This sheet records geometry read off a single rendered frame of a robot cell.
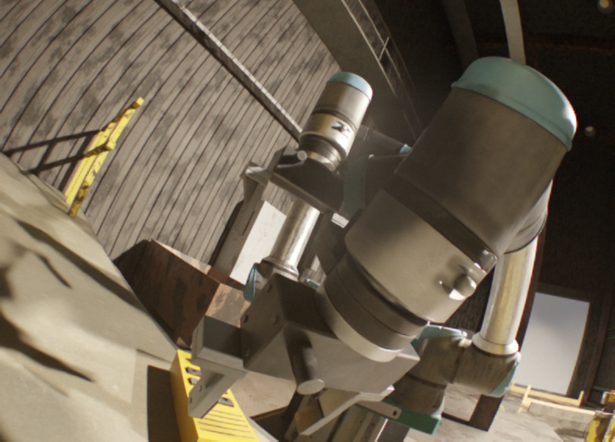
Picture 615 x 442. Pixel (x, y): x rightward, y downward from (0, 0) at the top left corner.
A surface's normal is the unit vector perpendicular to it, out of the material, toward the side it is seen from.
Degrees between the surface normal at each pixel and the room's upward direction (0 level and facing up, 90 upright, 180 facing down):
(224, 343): 30
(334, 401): 90
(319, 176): 90
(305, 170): 90
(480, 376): 115
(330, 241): 90
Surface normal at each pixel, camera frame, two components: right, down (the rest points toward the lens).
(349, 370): 0.22, 0.40
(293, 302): 0.58, -0.79
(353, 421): -0.40, -0.42
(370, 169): -0.53, -0.56
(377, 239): -0.72, -0.36
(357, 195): -0.73, 0.15
